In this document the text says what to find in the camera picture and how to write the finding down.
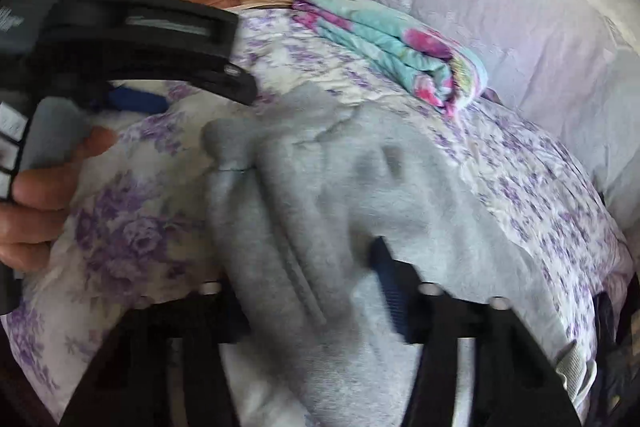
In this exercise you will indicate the person's left hand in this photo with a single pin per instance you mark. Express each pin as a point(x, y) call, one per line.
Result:
point(40, 192)

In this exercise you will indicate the purple floral quilt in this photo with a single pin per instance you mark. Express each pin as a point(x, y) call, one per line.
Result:
point(140, 227)

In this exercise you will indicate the grey sweatshirt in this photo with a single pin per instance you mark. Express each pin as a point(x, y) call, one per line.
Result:
point(320, 207)

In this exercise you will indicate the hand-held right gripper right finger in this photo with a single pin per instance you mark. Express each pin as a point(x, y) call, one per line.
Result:
point(395, 292)

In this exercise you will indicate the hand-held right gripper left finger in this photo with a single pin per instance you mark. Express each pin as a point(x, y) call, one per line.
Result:
point(200, 322)

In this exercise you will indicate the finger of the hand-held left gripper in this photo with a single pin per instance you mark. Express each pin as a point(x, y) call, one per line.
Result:
point(165, 37)

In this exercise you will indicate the dark navy cloth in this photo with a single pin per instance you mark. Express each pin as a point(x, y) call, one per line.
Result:
point(615, 357)

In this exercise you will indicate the folded teal pink floral blanket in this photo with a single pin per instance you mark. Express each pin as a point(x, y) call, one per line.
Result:
point(390, 42)

